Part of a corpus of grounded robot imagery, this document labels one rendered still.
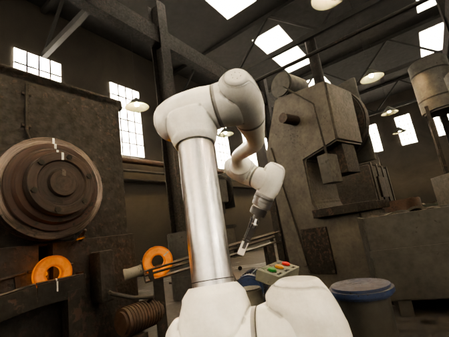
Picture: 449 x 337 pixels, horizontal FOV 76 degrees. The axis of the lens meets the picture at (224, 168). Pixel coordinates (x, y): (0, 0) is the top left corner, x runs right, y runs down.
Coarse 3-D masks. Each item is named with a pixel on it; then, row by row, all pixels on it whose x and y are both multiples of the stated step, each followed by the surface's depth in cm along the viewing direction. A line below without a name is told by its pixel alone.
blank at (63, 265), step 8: (56, 256) 126; (40, 264) 121; (48, 264) 123; (56, 264) 125; (64, 264) 128; (32, 272) 120; (40, 272) 120; (64, 272) 127; (32, 280) 119; (40, 280) 119
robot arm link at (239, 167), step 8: (264, 120) 89; (240, 128) 90; (256, 128) 89; (264, 128) 94; (248, 136) 93; (256, 136) 93; (264, 136) 98; (248, 144) 102; (256, 144) 98; (240, 152) 113; (248, 152) 107; (232, 160) 126; (240, 160) 122; (248, 160) 130; (224, 168) 137; (232, 168) 131; (240, 168) 128; (248, 168) 129; (232, 176) 134; (240, 176) 130; (248, 176) 130; (248, 184) 132
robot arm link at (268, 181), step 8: (256, 168) 131; (264, 168) 130; (272, 168) 126; (280, 168) 126; (256, 176) 129; (264, 176) 127; (272, 176) 125; (280, 176) 126; (256, 184) 128; (264, 184) 126; (272, 184) 125; (280, 184) 127; (264, 192) 126; (272, 192) 126
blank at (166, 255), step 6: (156, 246) 150; (150, 252) 148; (156, 252) 149; (162, 252) 150; (168, 252) 151; (144, 258) 147; (150, 258) 148; (168, 258) 150; (144, 264) 146; (150, 264) 147; (162, 264) 150; (156, 270) 147; (168, 270) 149; (156, 276) 146
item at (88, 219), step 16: (16, 144) 123; (32, 144) 128; (64, 144) 139; (0, 160) 116; (0, 176) 115; (96, 176) 149; (0, 192) 114; (0, 208) 113; (96, 208) 144; (16, 224) 116; (80, 224) 136
